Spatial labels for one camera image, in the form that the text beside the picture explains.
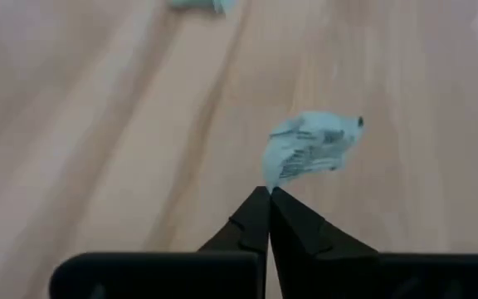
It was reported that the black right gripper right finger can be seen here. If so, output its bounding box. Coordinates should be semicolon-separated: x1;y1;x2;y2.
269;186;478;299

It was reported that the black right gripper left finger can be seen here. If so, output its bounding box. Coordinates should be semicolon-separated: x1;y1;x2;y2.
49;185;271;299

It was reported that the small green sweetener packet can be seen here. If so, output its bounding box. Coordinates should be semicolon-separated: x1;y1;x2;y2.
261;110;367;194
167;0;238;14

